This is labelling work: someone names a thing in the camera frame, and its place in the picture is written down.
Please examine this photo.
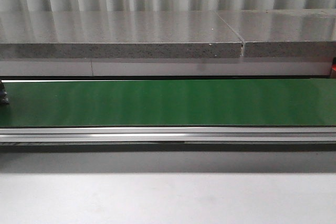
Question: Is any grey stone slab left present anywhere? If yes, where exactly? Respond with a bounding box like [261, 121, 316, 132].
[1, 11, 242, 59]

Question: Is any red orange plate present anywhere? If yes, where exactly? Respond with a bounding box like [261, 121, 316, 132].
[329, 58, 336, 79]

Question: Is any green conveyor belt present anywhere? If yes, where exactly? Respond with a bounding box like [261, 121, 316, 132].
[1, 79, 335, 127]

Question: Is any grey stone slab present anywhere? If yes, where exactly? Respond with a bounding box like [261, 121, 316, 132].
[1, 11, 242, 59]
[218, 9, 335, 60]

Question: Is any grey stone slab right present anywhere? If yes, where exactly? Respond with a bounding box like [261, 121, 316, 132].
[218, 9, 335, 60]

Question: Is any aluminium conveyor frame rail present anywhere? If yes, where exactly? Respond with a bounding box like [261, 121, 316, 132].
[1, 126, 335, 145]

